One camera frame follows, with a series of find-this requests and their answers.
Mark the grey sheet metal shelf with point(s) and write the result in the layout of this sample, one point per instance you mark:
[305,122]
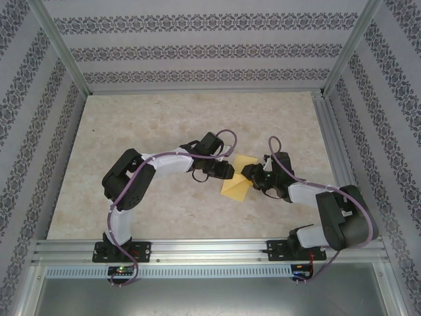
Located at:
[210,299]

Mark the yellow cloth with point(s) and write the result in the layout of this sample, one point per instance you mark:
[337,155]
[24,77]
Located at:
[237,191]

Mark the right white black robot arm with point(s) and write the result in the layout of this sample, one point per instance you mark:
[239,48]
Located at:
[306,195]

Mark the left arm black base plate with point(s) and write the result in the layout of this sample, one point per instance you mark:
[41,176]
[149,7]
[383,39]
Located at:
[144,251]

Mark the aluminium frame post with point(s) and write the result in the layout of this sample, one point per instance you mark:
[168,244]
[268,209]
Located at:
[352,42]
[60,42]
[393,293]
[28,293]

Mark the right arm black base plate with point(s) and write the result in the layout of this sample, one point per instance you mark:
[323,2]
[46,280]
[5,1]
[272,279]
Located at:
[274,250]

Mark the long aluminium mounting rail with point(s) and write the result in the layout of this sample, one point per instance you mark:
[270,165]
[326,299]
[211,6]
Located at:
[207,250]

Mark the small circuit board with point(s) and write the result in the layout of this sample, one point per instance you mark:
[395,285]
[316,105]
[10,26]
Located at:
[301,272]
[121,270]

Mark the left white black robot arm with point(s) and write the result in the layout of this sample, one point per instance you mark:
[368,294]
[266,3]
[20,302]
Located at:
[120,224]

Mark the aluminium side rails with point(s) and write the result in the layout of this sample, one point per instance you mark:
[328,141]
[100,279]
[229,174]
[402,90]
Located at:
[332,138]

